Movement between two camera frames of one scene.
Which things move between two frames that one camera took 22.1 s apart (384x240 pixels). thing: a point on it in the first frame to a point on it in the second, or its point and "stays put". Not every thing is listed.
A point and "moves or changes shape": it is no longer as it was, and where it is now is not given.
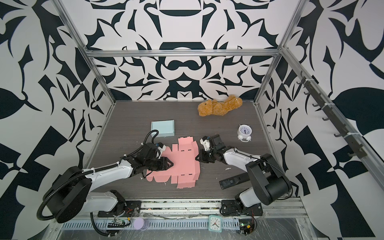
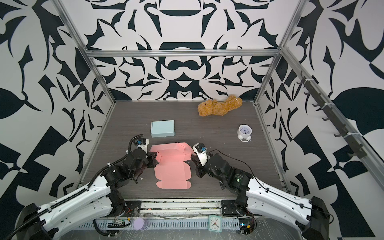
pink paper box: x=186 y=167 moves or changes shape
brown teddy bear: x=209 y=107 stays put
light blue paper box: x=165 y=128 stays put
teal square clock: x=215 y=223 stays put
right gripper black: x=202 y=158 to x=200 y=173
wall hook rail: x=358 y=149 stays put
